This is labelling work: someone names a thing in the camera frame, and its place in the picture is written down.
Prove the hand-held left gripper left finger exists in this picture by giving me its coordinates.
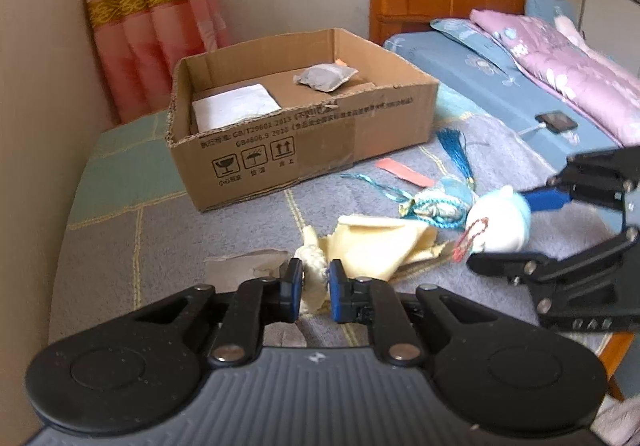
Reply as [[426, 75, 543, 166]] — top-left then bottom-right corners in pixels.
[[120, 259, 304, 368]]

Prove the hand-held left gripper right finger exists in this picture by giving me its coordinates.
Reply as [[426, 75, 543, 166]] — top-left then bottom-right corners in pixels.
[[327, 259, 506, 367]]

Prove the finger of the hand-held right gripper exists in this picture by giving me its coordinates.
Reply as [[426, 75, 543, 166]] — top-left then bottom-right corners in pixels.
[[522, 146, 640, 211], [467, 226, 640, 283]]

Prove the cream braided scrunchie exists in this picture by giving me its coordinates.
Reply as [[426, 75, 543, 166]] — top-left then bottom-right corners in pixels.
[[294, 246, 333, 314]]

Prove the white and blue plush toy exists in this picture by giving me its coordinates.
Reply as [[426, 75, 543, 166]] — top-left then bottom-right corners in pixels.
[[465, 186, 532, 254]]

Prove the cardboard box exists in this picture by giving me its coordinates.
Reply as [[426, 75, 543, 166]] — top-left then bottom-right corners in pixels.
[[166, 28, 441, 213]]

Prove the white cloth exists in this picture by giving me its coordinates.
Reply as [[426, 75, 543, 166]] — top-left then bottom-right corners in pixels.
[[191, 84, 282, 133]]

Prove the grey fabric pouch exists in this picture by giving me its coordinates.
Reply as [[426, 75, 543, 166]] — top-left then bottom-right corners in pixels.
[[204, 249, 307, 347], [295, 64, 359, 93]]

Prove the pale yellow cloth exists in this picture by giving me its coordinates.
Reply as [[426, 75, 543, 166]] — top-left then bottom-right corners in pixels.
[[302, 215, 451, 312]]

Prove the black smartphone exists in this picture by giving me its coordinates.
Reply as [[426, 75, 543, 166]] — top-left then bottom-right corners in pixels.
[[535, 111, 579, 133]]

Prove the teal embroidered sachet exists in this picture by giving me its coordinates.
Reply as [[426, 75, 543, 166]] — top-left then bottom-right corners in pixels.
[[399, 176, 476, 231]]

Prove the blue tassel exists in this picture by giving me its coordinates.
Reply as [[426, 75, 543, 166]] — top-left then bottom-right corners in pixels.
[[436, 127, 476, 187]]

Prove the pale grey cloth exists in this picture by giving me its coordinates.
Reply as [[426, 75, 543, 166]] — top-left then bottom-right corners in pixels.
[[590, 398, 640, 446]]

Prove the pink paper strip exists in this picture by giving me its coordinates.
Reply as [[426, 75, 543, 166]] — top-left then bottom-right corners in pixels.
[[376, 159, 435, 188]]

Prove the pink floral pillow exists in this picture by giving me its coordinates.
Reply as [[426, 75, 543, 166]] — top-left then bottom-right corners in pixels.
[[470, 9, 640, 147]]

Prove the grey checked blanket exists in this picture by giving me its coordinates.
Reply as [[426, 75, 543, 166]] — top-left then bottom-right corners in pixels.
[[47, 109, 640, 352]]

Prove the blue floral bedsheet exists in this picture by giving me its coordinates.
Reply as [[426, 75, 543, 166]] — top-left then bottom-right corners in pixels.
[[382, 29, 640, 167]]

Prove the blue floral pillow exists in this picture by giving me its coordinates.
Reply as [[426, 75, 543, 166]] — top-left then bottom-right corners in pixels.
[[431, 18, 626, 147]]

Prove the pale pink cloth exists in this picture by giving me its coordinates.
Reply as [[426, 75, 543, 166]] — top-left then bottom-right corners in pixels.
[[552, 15, 616, 62]]

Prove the plain blue pillow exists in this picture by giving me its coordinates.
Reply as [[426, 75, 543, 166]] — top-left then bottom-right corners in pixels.
[[524, 0, 578, 22]]

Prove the pink patterned curtain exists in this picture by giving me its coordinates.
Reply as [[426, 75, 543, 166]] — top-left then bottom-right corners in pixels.
[[75, 0, 233, 124]]

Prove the red beaded cord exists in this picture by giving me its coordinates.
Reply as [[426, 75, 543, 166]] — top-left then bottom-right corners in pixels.
[[452, 220, 492, 262]]

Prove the orange wooden bed frame piece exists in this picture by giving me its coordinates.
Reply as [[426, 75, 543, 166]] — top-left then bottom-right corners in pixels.
[[600, 331, 636, 402]]

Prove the teal knotted cord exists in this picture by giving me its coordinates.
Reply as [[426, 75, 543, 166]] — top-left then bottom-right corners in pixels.
[[340, 173, 416, 204]]

